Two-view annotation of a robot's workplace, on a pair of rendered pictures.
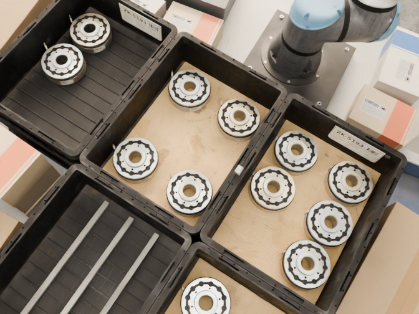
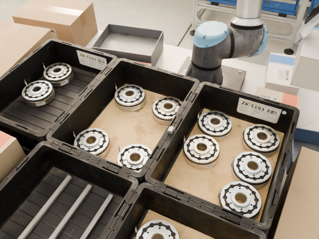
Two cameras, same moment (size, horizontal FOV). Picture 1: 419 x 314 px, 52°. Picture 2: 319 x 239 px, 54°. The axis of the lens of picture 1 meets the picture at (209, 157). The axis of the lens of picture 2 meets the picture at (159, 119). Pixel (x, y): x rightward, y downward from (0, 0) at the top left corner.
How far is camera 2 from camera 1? 0.33 m
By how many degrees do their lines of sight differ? 22
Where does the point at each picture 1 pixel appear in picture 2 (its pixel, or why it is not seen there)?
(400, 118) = (289, 103)
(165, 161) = (115, 144)
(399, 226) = (310, 162)
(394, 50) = (272, 64)
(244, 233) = (184, 187)
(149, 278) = not seen: hidden behind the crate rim
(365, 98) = (260, 94)
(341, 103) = not seen: hidden behind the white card
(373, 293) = (303, 215)
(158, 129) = (108, 124)
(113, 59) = (74, 88)
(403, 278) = not seen: outside the picture
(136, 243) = (95, 204)
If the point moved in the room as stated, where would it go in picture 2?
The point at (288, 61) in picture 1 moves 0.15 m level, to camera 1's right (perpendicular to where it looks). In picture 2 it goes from (199, 77) to (239, 77)
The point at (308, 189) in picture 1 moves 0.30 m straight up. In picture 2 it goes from (230, 149) to (249, 68)
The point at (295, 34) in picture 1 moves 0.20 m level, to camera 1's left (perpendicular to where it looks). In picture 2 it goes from (199, 54) to (144, 54)
